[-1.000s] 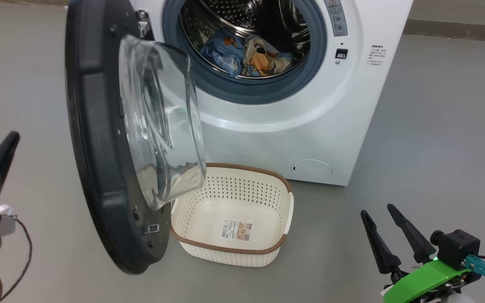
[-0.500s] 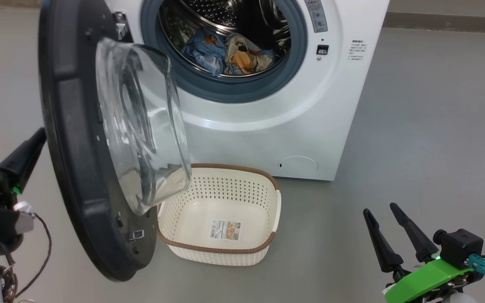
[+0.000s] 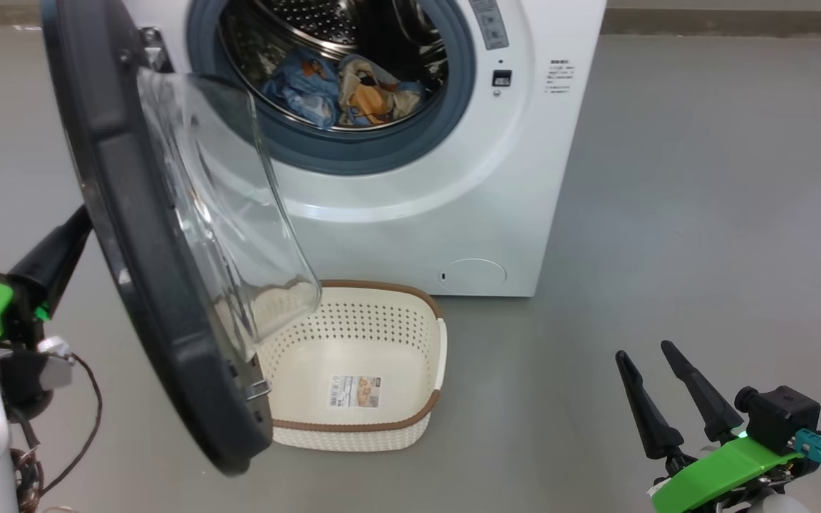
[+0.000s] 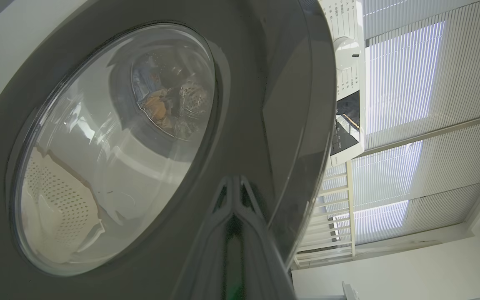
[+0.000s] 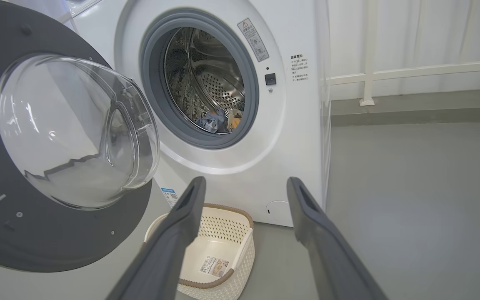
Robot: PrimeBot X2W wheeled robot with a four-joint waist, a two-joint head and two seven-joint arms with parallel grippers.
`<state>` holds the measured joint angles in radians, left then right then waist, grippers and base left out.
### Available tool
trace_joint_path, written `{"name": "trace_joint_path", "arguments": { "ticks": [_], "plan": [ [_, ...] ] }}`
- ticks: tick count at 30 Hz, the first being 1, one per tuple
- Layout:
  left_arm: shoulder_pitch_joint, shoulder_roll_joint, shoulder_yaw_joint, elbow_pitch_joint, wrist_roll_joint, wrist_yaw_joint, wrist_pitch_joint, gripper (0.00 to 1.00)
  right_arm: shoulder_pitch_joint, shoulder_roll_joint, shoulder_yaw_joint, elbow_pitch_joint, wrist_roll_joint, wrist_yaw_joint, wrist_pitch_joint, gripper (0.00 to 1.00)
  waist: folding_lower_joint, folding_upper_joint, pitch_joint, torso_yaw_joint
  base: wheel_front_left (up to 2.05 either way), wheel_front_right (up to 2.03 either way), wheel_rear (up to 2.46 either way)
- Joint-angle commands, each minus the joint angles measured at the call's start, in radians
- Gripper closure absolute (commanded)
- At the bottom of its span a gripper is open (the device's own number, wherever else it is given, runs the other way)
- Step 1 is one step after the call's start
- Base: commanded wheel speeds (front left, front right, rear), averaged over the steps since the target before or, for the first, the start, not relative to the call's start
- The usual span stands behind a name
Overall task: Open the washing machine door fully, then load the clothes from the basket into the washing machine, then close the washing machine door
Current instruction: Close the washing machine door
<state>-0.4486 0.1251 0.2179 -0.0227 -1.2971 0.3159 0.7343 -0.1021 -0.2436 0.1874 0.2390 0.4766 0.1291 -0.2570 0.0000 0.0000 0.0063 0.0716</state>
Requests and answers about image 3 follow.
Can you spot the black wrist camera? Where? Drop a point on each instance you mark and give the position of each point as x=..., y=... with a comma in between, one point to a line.
x=26, y=377
x=781, y=417

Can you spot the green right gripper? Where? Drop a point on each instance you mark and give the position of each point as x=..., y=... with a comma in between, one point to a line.
x=724, y=477

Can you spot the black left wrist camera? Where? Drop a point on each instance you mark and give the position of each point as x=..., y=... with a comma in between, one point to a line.
x=26, y=377

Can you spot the cream laundry basket brown rim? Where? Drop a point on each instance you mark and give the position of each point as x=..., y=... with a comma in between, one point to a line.
x=382, y=342

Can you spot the black round glass washer door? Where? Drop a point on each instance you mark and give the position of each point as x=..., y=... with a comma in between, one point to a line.
x=132, y=249

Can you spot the white front-load washing machine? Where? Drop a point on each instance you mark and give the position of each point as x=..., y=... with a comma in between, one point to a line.
x=417, y=235

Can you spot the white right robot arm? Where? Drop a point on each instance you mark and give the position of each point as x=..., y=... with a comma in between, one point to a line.
x=781, y=504

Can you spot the black door lock socket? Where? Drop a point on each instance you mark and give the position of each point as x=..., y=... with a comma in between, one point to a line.
x=502, y=78

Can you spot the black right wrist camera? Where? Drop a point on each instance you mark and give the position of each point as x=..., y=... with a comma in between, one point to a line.
x=781, y=417

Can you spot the round white filter cover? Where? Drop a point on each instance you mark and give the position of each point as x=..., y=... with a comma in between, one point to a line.
x=473, y=274

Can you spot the grey warning label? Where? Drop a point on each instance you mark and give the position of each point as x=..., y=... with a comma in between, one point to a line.
x=489, y=21

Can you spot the basket product sticker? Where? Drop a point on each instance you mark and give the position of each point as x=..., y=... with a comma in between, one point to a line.
x=355, y=392

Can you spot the steel washer drum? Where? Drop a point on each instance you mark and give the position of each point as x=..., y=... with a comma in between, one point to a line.
x=325, y=21

